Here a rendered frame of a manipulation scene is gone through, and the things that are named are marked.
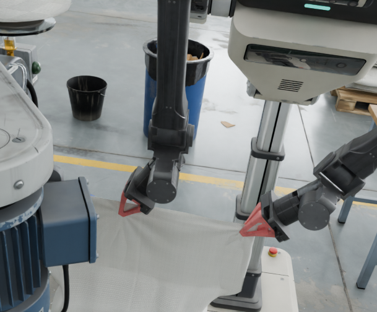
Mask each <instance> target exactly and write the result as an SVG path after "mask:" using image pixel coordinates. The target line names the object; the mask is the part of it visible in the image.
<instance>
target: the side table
mask: <svg viewBox="0 0 377 312"><path fill-rule="evenodd" d="M368 110H369V112H370V114H371V116H372V118H373V120H372V122H371V126H370V129H369V131H371V130H372V129H374V128H375V127H377V105H371V104H369V107H368ZM353 201H356V202H364V203H369V204H377V198H375V197H367V196H359V195H354V197H352V196H349V197H348V198H347V199H346V200H345V201H344V203H343V205H342V208H341V210H340V214H339V216H338V221H339V223H345V222H346V220H347V217H348V214H349V212H350V208H351V206H352V203H353ZM375 265H377V234H376V236H375V239H374V241H373V244H372V246H371V248H370V251H369V253H368V256H367V258H366V260H365V263H364V265H363V267H362V270H361V273H360V275H359V277H358V280H357V283H356V284H357V288H359V289H365V288H366V286H367V284H368V281H369V279H370V277H371V275H372V272H373V270H374V268H375Z"/></svg>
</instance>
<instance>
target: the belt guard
mask: <svg viewBox="0 0 377 312"><path fill-rule="evenodd" d="M53 167H54V160H53V132H52V128H51V125H50V123H49V122H48V120H47V119H46V118H45V117H44V116H43V114H42V113H41V111H40V110H39V109H38V108H37V107H36V105H35V104H34V103H33V102H32V101H31V99H30V98H29V97H28V95H27V94H26V93H25V92H24V90H23V89H22V88H21V87H20V85H19V84H18V83H17V82H16V81H15V79H14V78H13V77H12V76H11V74H10V73H9V72H8V70H7V69H6V68H5V67H4V66H3V64H2V63H1V62H0V207H3V206H6V205H9V204H12V203H14V202H17V201H19V200H21V199H23V198H25V197H27V196H29V195H31V194H33V193H34V192H35V191H37V190H38V189H40V188H41V187H42V186H43V185H44V184H45V183H46V182H47V181H48V180H49V178H50V176H51V174H52V172H53Z"/></svg>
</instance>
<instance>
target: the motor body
mask: <svg viewBox="0 0 377 312"><path fill-rule="evenodd" d="M43 195H44V194H43V186H42V187H41V188H40V189H38V190H37V191H35V192H34V193H33V194H31V195H29V196H27V197H25V198H23V199H21V200H19V201H17V202H16V203H15V204H13V205H11V206H9V207H6V208H5V209H1V210H0V312H48V311H49V308H50V274H51V271H49V270H48V268H47V267H45V266H44V265H43V260H39V254H38V237H37V220H36V216H35V215H36V211H37V209H38V208H39V207H40V205H41V203H42V200H43Z"/></svg>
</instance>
